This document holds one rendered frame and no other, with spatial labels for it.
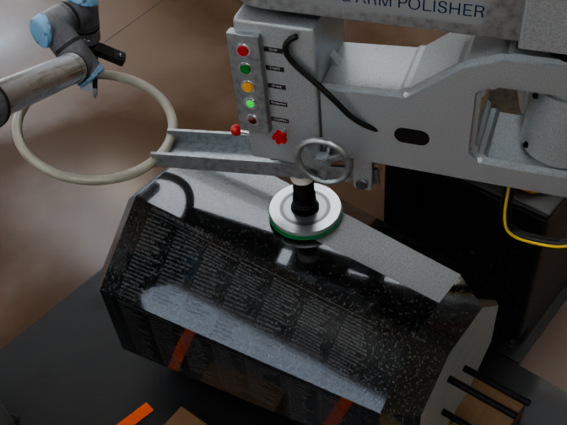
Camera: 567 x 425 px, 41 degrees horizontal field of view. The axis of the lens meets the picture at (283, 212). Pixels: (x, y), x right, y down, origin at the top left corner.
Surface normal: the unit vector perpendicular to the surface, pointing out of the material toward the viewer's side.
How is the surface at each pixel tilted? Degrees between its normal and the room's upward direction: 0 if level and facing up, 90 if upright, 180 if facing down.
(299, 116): 90
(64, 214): 0
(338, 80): 4
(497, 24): 90
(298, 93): 90
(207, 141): 90
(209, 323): 45
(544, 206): 0
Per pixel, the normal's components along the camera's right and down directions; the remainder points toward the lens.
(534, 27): -0.34, 0.69
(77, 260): -0.07, -0.70
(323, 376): -0.46, -0.06
